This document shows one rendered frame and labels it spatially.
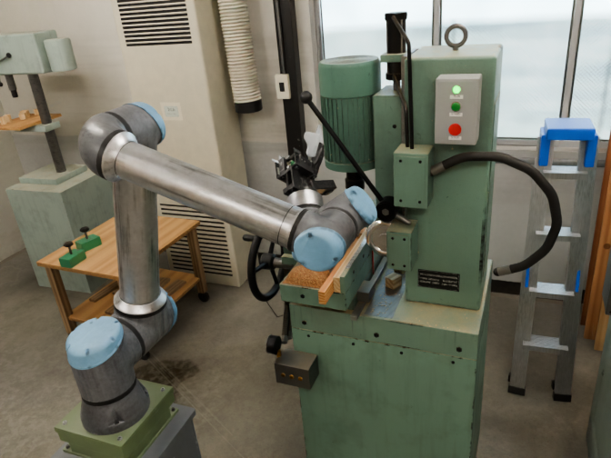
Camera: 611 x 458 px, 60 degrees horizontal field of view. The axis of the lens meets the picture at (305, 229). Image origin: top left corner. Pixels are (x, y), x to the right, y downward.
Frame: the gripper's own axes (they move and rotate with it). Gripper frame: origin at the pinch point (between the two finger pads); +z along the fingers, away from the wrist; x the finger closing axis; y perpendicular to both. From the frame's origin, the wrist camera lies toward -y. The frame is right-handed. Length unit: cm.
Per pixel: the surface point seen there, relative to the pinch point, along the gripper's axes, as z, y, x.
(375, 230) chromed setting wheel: -15.3, -30.4, 2.7
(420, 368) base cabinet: -49, -56, 14
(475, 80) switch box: -5.5, -13.3, -43.6
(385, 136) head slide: 2.6, -19.5, -14.0
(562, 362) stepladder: -34, -152, 4
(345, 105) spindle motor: 10.4, -8.6, -10.6
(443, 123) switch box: -8.2, -16.3, -32.0
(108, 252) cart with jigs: 54, -24, 160
